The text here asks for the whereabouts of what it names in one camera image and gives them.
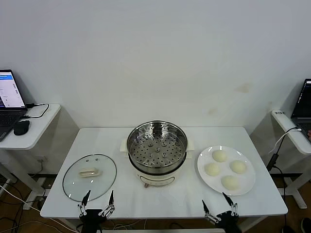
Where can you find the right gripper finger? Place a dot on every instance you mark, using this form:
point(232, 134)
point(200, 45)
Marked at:
point(233, 208)
point(210, 216)

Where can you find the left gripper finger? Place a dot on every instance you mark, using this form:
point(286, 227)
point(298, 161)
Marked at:
point(109, 206)
point(83, 206)

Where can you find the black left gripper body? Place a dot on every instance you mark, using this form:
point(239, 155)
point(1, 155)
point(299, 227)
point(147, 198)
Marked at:
point(92, 217)

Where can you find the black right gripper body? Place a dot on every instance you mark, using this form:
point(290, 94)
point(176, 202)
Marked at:
point(228, 219)

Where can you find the white steamed baozi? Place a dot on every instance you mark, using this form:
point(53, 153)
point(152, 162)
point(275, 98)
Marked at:
point(229, 182)
point(212, 169)
point(238, 166)
point(219, 155)

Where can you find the perforated steel steamer basket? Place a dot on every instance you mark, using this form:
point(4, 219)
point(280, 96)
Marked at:
point(158, 145)

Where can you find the person hand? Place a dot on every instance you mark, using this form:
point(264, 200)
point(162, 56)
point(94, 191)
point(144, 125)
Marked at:
point(309, 134)

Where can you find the white round plate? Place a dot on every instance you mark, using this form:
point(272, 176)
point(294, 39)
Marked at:
point(245, 180)

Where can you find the cream electric cooking pot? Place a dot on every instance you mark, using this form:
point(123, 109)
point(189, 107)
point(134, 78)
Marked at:
point(158, 180)

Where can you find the black shoe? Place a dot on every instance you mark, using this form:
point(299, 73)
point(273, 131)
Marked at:
point(306, 225)

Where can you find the black computer mouse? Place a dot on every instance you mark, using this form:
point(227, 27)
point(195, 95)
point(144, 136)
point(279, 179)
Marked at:
point(21, 127)

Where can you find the black laptop dark screen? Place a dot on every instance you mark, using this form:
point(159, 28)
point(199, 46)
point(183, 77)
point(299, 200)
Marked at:
point(303, 102)

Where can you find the black laptop bright screen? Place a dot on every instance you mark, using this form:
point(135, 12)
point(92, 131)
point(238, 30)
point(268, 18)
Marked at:
point(9, 97)

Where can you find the white wall socket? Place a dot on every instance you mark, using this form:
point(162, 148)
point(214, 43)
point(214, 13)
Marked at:
point(41, 159)

